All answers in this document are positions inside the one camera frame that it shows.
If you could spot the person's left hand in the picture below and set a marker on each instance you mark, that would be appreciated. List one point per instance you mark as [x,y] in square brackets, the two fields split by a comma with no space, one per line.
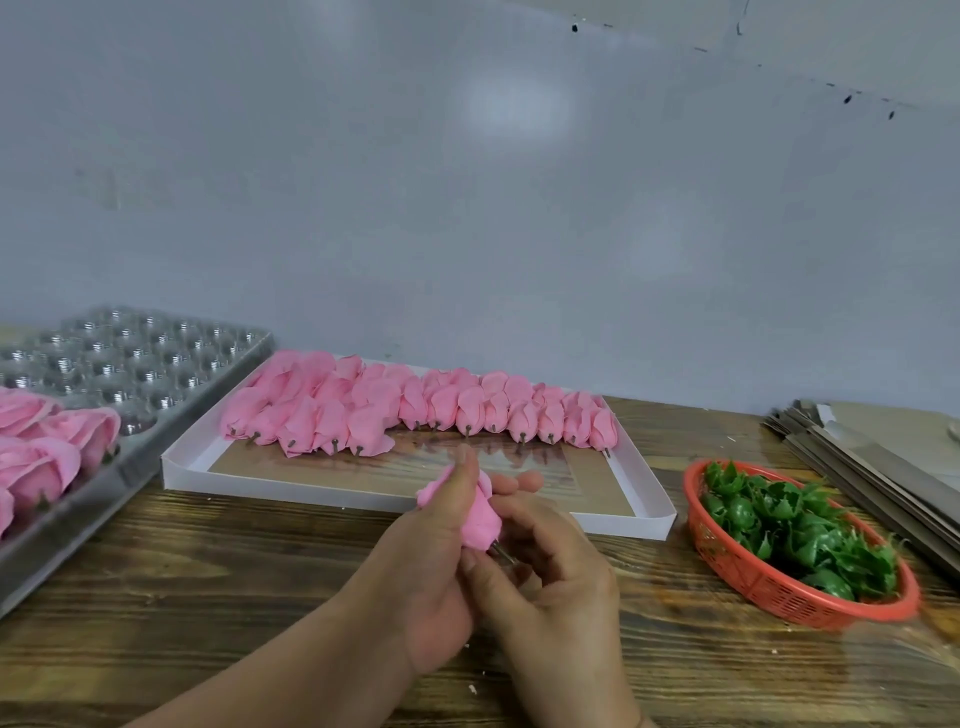
[424,577]

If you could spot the person's right hand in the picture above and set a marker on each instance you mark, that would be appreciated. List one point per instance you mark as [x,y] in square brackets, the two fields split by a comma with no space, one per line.
[562,607]

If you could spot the person's left thumb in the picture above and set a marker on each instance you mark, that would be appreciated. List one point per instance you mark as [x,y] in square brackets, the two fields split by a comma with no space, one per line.
[465,480]

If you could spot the person's right thumb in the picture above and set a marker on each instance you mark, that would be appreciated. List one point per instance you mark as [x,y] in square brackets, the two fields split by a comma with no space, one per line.
[491,581]

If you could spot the pink fabric rose bud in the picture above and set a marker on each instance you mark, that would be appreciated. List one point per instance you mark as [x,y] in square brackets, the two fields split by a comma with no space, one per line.
[472,517]

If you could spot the person's right forearm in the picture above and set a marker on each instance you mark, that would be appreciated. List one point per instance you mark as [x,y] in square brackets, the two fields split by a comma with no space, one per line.
[589,711]

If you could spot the person's left forearm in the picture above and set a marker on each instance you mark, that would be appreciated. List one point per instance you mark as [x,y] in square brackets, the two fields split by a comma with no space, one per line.
[285,660]

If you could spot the row of pink rose buds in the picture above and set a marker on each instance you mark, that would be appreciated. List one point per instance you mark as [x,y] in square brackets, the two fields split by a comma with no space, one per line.
[360,409]

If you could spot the white shallow cardboard box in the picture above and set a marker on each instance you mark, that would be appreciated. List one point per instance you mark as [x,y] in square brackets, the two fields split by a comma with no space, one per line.
[225,469]

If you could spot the red plastic basket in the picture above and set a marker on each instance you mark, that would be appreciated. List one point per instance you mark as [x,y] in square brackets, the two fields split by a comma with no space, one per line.
[757,581]

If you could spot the pile of green plastic calyxes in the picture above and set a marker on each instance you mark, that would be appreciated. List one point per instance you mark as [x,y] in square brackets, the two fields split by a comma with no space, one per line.
[795,525]

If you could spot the clear plastic blister tray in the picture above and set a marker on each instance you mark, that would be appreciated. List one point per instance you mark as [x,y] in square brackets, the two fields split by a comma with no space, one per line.
[150,375]

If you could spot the pink open fabric rose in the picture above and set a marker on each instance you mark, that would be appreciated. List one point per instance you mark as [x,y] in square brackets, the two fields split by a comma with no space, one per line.
[4,511]
[90,431]
[22,411]
[41,469]

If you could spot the stack of grey cardboard sheets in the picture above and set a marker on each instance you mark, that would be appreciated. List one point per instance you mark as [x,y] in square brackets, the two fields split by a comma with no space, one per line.
[877,465]

